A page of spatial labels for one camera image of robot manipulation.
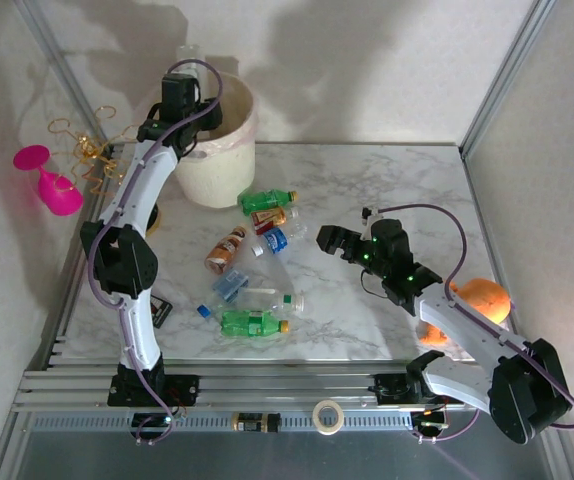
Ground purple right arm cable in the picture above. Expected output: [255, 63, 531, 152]
[379, 202, 574, 444]

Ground red label amber bottle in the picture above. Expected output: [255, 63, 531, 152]
[250, 206, 301, 235]

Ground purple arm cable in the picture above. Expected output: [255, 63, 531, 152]
[86, 58, 224, 446]
[379, 202, 574, 444]

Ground pink plastic wine glass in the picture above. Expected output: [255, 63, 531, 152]
[12, 143, 86, 217]

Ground black brass cylinder part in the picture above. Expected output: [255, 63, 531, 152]
[230, 412, 282, 434]

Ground small black controller board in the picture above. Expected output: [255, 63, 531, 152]
[130, 412, 188, 431]
[411, 407, 451, 434]

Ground black printed card pack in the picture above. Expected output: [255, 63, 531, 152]
[150, 294, 174, 330]

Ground white round waste bin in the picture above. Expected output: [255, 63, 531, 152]
[136, 72, 259, 210]

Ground long clear unlabelled bottle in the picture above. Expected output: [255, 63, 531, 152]
[176, 44, 203, 76]

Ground white tape roll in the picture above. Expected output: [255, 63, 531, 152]
[311, 399, 346, 436]

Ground aluminium extrusion base frame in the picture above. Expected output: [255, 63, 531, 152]
[11, 344, 483, 414]

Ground orange plush toy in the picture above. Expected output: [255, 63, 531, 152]
[419, 277, 512, 346]

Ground crushed clear bottle pale blue label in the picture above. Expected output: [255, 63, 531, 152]
[196, 268, 251, 319]

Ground green bottle yellow cap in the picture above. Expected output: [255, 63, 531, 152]
[220, 308, 292, 340]

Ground grey slotted cable duct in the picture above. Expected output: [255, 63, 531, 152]
[26, 412, 421, 434]

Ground aluminium frame post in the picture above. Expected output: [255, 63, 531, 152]
[459, 0, 556, 161]
[11, 0, 118, 156]

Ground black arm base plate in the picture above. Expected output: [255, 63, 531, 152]
[107, 372, 201, 409]
[374, 372, 418, 404]

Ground clear bottle blue label white cap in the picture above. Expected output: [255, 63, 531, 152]
[250, 219, 309, 259]

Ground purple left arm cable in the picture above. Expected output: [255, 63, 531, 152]
[86, 58, 224, 446]

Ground gold wire ornament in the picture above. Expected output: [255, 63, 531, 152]
[46, 104, 146, 197]

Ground brown coffee drink bottle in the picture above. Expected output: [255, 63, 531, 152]
[204, 224, 249, 276]

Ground small yellow object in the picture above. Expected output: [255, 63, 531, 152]
[238, 188, 300, 216]

